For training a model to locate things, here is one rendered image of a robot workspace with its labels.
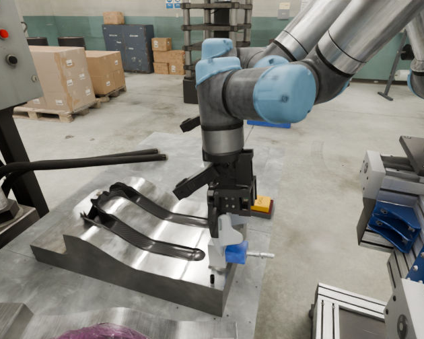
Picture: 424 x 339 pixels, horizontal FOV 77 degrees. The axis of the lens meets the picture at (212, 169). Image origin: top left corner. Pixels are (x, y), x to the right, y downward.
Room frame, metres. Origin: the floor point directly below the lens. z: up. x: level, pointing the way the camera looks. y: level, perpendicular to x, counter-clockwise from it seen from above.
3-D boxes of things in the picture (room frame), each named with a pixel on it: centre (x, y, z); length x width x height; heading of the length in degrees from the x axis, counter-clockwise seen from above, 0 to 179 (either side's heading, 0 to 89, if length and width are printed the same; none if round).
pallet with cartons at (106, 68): (5.16, 2.37, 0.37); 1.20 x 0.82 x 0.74; 81
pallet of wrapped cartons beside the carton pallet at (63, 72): (4.16, 2.53, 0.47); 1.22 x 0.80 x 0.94; 77
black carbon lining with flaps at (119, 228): (0.51, 0.17, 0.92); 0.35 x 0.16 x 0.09; 73
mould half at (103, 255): (0.53, 0.18, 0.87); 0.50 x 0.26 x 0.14; 73
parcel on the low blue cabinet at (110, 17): (7.63, 2.44, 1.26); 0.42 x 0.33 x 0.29; 73
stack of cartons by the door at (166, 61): (7.30, 1.06, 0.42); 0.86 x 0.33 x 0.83; 73
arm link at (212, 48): (0.71, -0.02, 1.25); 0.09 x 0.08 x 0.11; 93
